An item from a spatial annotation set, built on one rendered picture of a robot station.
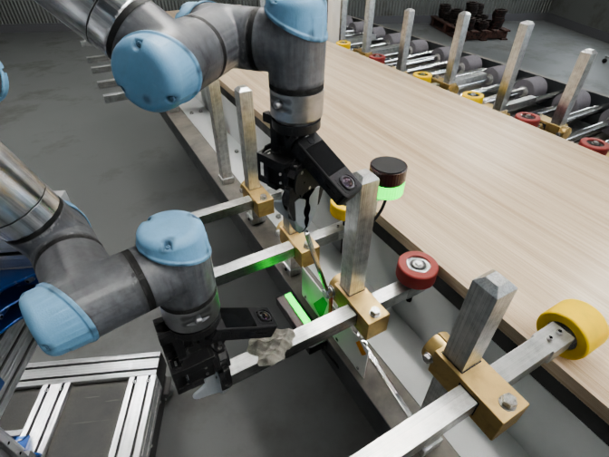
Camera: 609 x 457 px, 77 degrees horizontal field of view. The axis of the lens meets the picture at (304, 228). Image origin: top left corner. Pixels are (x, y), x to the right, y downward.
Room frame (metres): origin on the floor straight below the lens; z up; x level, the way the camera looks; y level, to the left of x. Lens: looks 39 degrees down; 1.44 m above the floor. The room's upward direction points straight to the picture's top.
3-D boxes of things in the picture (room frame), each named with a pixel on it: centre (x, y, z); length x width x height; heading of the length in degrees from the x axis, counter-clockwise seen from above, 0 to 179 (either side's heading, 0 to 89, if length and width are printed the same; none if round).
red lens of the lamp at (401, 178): (0.54, -0.13, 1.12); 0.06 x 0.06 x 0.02
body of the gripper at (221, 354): (0.32, 0.16, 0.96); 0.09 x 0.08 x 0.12; 119
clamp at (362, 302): (0.50, -0.11, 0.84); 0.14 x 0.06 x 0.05; 29
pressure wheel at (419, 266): (0.54, -0.23, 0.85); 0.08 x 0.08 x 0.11
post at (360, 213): (0.51, -0.09, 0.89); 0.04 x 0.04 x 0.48; 29
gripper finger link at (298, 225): (0.52, 0.03, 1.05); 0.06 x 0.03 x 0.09; 50
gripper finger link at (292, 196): (0.50, 0.02, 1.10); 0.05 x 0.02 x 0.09; 140
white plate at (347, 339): (0.53, -0.06, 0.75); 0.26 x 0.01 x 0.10; 29
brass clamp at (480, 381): (0.28, -0.23, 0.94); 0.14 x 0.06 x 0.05; 29
